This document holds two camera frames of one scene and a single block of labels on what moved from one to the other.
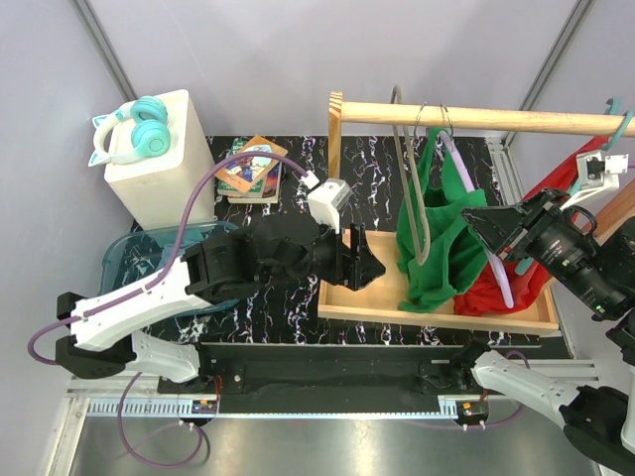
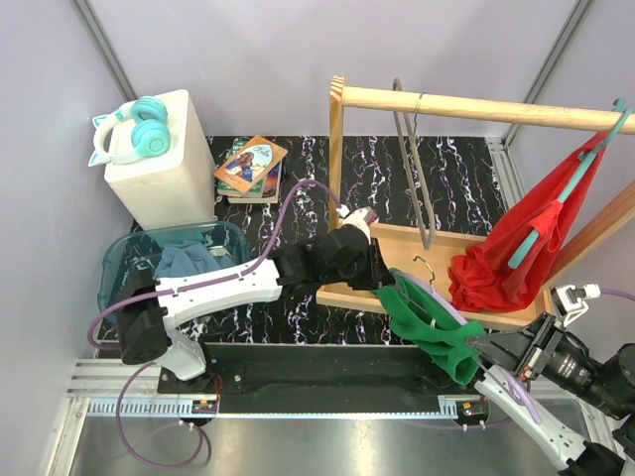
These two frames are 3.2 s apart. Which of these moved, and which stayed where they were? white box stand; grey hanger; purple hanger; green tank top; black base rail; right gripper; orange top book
Moved: green tank top; right gripper; purple hanger; grey hanger
Stayed: black base rail; white box stand; orange top book
